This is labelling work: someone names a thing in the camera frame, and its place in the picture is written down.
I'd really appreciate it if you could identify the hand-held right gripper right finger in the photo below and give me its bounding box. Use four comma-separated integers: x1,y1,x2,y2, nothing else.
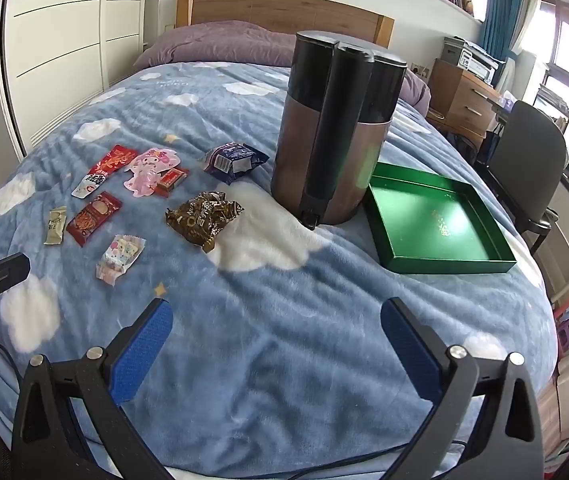
381,297,546,480

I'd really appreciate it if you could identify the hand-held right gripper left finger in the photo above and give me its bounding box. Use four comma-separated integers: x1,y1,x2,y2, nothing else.
12,298,174,480

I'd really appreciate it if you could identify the small beige snack packet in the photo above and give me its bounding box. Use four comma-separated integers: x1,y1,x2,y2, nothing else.
43,206,68,246

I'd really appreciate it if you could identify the pastel cartoon candy packet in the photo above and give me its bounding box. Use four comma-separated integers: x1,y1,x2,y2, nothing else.
96,234,146,287

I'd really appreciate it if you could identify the dark red snack packet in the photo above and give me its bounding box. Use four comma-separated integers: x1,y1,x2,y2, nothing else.
66,191,123,248

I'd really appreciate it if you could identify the green tray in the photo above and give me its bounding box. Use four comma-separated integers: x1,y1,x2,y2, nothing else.
363,161,517,274

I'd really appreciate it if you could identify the brown gold snack packet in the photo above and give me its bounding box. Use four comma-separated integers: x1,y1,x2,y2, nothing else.
165,191,245,254

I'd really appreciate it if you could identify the long red snack packet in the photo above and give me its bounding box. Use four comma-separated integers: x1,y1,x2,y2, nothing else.
71,145,138,198

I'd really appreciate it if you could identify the small red candy packet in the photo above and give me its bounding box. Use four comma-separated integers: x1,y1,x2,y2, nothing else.
156,167,188,197

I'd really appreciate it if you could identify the pink cartoon character snack packet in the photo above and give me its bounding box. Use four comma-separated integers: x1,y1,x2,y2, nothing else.
123,147,181,197

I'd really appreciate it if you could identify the dark blue snack packet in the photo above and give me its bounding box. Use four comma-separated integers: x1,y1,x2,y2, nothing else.
201,142,270,187

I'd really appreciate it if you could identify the blue cloud print blanket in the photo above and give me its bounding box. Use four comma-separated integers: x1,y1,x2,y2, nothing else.
0,60,560,476

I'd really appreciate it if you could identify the white wardrobe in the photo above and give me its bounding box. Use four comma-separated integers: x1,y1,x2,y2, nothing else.
0,0,160,158

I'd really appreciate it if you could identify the dark grey office chair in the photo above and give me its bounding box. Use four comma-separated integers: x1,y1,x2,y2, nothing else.
477,100,568,256

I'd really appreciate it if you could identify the wooden dresser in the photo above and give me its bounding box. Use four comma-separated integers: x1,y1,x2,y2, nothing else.
427,58,503,136

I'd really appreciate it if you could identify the grey printer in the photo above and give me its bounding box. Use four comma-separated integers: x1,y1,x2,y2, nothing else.
442,36,508,83

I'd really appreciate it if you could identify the teal curtain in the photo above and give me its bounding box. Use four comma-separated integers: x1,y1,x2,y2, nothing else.
479,0,528,61

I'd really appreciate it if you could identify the wooden headboard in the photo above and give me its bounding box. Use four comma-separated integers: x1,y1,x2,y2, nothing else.
175,0,395,46

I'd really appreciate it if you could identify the black cable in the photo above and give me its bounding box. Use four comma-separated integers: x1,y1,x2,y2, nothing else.
0,341,26,388

